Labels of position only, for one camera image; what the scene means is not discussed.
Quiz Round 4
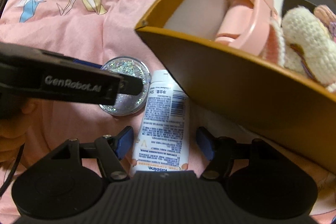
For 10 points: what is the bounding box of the black cable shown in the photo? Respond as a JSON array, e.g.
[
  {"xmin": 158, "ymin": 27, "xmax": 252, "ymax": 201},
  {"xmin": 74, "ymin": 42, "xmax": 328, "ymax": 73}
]
[{"xmin": 0, "ymin": 143, "xmax": 26, "ymax": 199}]

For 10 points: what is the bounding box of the round glitter case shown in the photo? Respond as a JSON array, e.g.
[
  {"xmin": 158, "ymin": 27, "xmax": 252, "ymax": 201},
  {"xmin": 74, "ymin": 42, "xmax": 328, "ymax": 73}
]
[{"xmin": 99, "ymin": 56, "xmax": 152, "ymax": 117}]

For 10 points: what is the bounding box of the white lotion tube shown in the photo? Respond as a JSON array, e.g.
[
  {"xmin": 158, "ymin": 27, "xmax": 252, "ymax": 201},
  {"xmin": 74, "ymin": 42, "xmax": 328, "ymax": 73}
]
[{"xmin": 130, "ymin": 69, "xmax": 191, "ymax": 178}]

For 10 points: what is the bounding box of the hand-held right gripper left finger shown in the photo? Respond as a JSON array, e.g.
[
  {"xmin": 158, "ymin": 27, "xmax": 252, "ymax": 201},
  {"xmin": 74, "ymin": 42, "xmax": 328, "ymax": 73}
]
[{"xmin": 51, "ymin": 126, "xmax": 134, "ymax": 182}]

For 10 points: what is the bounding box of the pink printed blanket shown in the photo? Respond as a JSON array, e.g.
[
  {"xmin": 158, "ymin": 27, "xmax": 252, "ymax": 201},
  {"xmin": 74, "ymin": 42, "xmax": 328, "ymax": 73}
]
[{"xmin": 0, "ymin": 0, "xmax": 336, "ymax": 224}]

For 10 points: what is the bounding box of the pink selfie stick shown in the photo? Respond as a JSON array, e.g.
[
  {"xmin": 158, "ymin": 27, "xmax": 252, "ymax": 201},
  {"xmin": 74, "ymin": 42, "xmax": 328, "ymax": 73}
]
[{"xmin": 214, "ymin": 0, "xmax": 279, "ymax": 55}]

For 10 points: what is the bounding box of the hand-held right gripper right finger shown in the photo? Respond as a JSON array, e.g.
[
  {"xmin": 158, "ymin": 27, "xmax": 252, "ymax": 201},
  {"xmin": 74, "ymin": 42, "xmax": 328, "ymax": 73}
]
[{"xmin": 196, "ymin": 126, "xmax": 289, "ymax": 180}]

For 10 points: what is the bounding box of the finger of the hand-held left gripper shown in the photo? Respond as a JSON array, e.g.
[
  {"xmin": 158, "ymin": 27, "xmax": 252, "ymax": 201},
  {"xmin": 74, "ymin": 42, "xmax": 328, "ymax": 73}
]
[
  {"xmin": 118, "ymin": 76, "xmax": 144, "ymax": 96},
  {"xmin": 71, "ymin": 58, "xmax": 105, "ymax": 71}
]

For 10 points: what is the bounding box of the person's left hand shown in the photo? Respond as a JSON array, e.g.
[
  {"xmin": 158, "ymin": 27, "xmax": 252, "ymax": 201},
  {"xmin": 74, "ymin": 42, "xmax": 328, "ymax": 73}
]
[{"xmin": 0, "ymin": 100, "xmax": 38, "ymax": 165}]

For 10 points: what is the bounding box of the orange cardboard box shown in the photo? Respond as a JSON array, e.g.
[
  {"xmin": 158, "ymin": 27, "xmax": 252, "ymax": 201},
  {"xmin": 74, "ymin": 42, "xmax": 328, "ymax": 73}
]
[{"xmin": 134, "ymin": 0, "xmax": 336, "ymax": 175}]

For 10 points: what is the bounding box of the white crocheted toy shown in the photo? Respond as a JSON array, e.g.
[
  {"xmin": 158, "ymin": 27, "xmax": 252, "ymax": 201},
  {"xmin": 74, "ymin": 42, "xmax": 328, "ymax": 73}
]
[{"xmin": 259, "ymin": 5, "xmax": 336, "ymax": 94}]

